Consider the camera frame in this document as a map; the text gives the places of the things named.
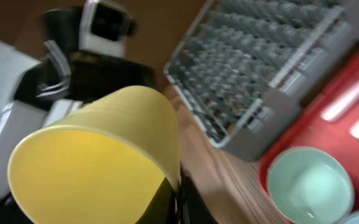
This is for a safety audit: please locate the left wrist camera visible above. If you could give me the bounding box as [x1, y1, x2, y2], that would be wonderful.
[78, 0, 137, 58]

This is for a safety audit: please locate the grey dishwasher rack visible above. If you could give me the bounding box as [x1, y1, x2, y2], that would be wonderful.
[164, 0, 359, 161]

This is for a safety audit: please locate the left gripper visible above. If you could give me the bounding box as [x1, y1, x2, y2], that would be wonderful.
[14, 55, 157, 111]

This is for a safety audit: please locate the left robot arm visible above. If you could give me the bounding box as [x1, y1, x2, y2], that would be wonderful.
[0, 40, 155, 201]

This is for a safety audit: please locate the white plastic fork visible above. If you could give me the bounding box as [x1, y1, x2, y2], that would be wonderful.
[320, 81, 359, 122]

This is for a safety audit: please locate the green bowl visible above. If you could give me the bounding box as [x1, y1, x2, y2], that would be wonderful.
[266, 146, 355, 223]

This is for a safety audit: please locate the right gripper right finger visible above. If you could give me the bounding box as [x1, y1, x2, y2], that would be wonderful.
[180, 175, 218, 224]

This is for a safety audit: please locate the yellow plastic cup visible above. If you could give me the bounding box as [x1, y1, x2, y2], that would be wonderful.
[7, 86, 180, 223]

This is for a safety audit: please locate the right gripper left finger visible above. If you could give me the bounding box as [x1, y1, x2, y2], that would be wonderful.
[136, 178, 176, 224]

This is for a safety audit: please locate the red plastic tray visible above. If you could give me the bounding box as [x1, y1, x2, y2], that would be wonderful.
[259, 51, 359, 210]

